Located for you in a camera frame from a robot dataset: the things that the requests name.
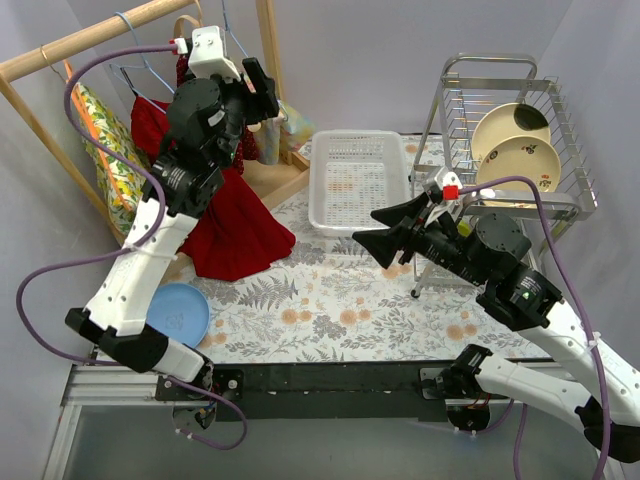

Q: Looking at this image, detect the red dress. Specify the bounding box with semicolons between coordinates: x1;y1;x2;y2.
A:
130;97;297;281

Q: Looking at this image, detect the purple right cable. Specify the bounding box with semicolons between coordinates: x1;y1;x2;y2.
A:
457;174;616;480

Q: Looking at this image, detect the wooden clothes rack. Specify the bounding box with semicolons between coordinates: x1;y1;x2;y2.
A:
1;0;310;220

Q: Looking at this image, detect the lemon print skirt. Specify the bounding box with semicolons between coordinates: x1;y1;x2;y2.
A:
72;82;151;234

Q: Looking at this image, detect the blue wire hanger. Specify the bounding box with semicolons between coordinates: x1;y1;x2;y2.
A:
220;0;249;58
109;11;175;99

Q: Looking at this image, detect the cream plate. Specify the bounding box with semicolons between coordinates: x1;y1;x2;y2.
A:
476;135;561;192
471;102;551;160

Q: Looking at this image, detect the wooden hanger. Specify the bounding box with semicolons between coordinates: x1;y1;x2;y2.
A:
173;14;203;39

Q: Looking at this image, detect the purple cable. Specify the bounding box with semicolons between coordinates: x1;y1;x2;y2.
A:
457;174;616;480
15;42;249;451

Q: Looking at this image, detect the green bowl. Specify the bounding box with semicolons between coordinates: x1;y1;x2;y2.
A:
457;220;472;237

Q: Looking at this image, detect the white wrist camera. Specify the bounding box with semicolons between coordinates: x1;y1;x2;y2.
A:
172;26;241;83
422;166;463;220

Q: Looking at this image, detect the orange plastic hanger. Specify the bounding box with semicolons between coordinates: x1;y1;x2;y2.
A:
63;58;132;221

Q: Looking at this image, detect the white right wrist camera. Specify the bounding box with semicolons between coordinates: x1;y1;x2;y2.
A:
422;166;463;220

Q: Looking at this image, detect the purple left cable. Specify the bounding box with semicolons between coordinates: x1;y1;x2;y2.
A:
15;42;249;451

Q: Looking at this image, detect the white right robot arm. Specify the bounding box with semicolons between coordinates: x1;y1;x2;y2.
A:
352;194;639;463

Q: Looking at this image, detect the black base bar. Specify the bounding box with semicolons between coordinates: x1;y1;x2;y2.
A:
154;359;501;424

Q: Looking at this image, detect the white plastic basket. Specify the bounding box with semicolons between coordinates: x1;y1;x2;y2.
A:
308;130;410;237

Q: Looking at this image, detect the pastel floral garment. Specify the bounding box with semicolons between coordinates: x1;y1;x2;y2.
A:
249;100;315;165

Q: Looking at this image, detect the metal dish rack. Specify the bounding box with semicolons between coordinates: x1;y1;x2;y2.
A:
409;53;600;300

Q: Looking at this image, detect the aluminium frame rail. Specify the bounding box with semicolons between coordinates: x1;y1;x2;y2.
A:
42;362;166;480

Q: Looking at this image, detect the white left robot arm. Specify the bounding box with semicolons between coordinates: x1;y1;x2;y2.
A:
65;58;279;400

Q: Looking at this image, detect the floral table mat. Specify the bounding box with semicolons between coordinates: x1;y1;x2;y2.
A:
94;132;561;364

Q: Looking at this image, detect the red polka dot garment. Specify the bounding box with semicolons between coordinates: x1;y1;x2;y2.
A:
176;55;195;87

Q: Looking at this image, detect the cream plate lower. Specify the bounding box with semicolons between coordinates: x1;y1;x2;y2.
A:
476;135;561;192

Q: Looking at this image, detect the blue plastic plate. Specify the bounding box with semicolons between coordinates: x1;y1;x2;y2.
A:
146;283;210;348

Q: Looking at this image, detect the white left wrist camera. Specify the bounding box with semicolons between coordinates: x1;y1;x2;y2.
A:
172;26;241;83

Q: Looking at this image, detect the cream plate upper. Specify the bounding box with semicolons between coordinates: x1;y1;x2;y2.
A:
471;102;551;160

